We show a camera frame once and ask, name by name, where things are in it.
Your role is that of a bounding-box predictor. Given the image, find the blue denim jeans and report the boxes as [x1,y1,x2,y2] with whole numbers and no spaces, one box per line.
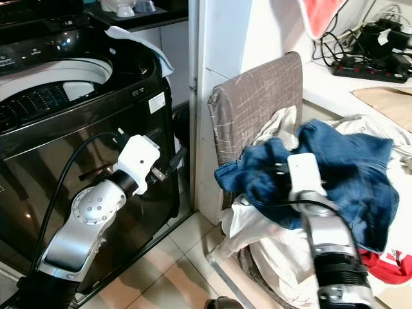
[214,119,401,253]

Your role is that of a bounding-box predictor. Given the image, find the black top-load washing machine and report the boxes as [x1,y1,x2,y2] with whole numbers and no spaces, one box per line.
[0,0,184,303]

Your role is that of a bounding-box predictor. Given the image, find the white garment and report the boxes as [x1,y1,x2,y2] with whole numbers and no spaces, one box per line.
[219,106,412,309]

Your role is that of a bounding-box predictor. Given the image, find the brown fabric laundry basket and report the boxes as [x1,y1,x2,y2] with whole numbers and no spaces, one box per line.
[207,51,412,309]

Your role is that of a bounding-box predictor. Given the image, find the white cloth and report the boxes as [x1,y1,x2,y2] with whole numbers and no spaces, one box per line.
[104,26,174,77]

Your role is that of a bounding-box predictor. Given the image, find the beige mat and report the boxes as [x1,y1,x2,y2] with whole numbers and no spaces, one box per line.
[351,86,412,133]

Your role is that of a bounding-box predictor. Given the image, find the red garment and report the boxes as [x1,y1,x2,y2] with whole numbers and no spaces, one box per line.
[359,250,412,285]

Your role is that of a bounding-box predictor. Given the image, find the black power strip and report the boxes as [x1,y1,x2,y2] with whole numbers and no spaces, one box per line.
[332,57,412,84]

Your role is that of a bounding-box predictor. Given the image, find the white cup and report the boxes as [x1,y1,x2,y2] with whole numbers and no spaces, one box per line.
[115,3,136,18]

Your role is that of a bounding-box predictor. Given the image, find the black power adapter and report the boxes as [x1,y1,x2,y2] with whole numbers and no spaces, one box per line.
[357,19,412,65]

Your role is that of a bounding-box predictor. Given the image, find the red hanging cloth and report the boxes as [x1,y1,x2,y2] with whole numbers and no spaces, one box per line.
[301,0,348,39]

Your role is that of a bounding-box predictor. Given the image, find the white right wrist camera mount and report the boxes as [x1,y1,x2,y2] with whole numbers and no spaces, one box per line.
[286,153,324,197]

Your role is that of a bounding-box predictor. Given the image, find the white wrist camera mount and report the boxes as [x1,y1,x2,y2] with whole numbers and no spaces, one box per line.
[113,134,162,194]
[286,153,324,197]

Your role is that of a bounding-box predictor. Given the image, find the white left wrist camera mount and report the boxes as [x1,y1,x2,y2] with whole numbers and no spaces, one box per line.
[113,134,162,194]

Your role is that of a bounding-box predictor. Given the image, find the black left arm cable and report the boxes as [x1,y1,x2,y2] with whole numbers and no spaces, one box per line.
[32,129,136,284]

